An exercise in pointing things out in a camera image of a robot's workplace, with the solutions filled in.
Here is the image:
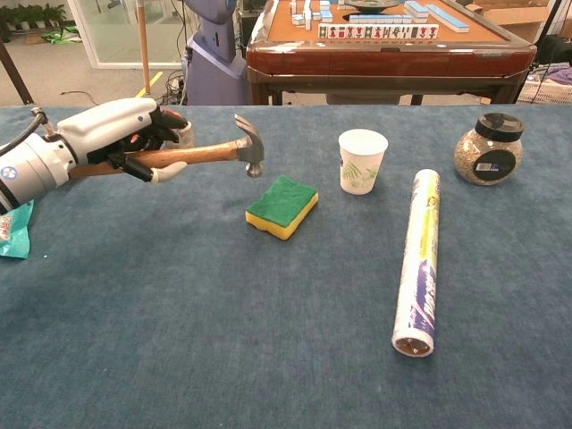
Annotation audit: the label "blue table cloth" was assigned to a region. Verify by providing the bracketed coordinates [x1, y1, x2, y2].
[0, 104, 572, 429]

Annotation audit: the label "white glass door frame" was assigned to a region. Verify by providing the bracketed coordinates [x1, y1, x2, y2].
[66, 0, 189, 71]

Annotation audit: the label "white plastic basket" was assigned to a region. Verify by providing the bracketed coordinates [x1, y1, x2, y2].
[517, 72, 572, 105]

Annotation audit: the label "potted green plants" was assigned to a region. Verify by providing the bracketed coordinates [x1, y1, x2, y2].
[0, 3, 69, 33]

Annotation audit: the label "cling film roll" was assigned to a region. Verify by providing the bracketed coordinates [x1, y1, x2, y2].
[391, 167, 442, 358]

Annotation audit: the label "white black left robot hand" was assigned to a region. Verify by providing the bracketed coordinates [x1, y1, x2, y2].
[56, 97, 196, 185]

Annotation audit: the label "white paper cup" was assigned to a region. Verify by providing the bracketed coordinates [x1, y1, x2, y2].
[337, 128, 390, 197]

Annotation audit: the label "black slanted pole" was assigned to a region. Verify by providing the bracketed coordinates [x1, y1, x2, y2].
[0, 38, 36, 106]

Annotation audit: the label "green cloth on floor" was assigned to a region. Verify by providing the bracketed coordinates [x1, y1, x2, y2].
[41, 25, 84, 46]

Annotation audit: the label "stacked blue backed tiles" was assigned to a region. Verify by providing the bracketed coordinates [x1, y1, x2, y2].
[403, 0, 431, 20]

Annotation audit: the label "wooden pole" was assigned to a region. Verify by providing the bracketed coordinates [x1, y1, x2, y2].
[135, 0, 152, 96]

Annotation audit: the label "brown mahjong table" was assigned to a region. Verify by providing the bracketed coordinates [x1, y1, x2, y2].
[245, 0, 538, 106]

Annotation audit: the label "long blue backed tile row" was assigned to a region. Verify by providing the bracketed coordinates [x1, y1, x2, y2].
[425, 4, 471, 34]

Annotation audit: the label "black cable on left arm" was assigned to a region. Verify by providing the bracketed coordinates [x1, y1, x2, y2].
[0, 105, 51, 156]

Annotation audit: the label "wooden handle claw hammer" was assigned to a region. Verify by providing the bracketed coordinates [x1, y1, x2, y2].
[68, 114, 266, 181]

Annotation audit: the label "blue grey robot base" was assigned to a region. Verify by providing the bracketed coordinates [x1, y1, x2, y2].
[183, 0, 249, 106]

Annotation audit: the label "row of printed mahjong tiles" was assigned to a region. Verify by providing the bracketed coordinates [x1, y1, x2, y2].
[317, 22, 441, 40]

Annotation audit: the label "seed jar with black lid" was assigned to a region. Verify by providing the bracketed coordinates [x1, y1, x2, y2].
[453, 112, 526, 187]

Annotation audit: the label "row of blue backed tiles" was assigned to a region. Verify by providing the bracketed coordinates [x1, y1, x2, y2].
[348, 13, 413, 25]

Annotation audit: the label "black floor cable bundle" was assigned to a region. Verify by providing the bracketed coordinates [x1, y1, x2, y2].
[164, 69, 189, 105]

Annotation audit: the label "black tripod stand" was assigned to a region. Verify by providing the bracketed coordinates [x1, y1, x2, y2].
[512, 0, 565, 105]

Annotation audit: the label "cardboard box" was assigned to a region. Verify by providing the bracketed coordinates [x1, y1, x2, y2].
[472, 0, 559, 45]

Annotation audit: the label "teal snack bag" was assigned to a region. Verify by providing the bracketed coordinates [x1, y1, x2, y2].
[0, 199, 36, 261]

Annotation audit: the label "green yellow sponge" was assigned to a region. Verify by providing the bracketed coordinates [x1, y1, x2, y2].
[244, 174, 320, 242]

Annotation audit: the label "purple cloth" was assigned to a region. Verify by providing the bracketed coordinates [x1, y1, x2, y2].
[542, 65, 572, 87]

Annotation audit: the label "standing blue white tiles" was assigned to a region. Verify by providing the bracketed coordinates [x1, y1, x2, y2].
[289, 0, 334, 31]

